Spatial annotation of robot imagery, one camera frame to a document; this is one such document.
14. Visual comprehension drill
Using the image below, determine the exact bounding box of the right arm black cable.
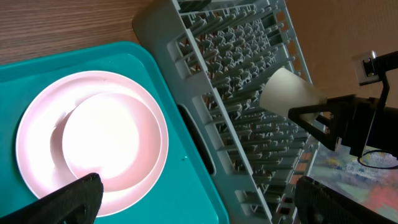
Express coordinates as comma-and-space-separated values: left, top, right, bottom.
356, 149, 398, 170

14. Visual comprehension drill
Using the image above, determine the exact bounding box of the grey dishwasher rack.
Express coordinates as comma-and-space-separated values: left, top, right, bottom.
132, 0, 319, 223

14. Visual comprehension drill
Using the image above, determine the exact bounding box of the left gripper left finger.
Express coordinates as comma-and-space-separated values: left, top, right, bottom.
1, 173, 104, 224

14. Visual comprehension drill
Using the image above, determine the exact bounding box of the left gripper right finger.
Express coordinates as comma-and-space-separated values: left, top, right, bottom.
294, 176, 396, 224

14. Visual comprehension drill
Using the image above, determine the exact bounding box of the teal serving tray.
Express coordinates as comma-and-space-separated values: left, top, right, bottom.
1, 42, 229, 224

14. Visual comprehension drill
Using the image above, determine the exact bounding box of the white cup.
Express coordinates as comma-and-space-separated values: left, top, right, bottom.
259, 68, 327, 118

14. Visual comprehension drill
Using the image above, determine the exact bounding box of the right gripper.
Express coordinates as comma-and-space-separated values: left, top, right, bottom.
288, 95, 378, 157

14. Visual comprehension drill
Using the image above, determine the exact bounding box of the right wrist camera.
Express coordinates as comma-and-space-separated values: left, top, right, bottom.
352, 50, 380, 86

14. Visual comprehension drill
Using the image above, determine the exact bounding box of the large pink plate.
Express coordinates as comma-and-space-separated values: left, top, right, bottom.
16, 71, 169, 217

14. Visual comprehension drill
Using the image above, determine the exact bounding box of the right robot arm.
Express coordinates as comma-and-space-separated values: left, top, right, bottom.
288, 95, 397, 157

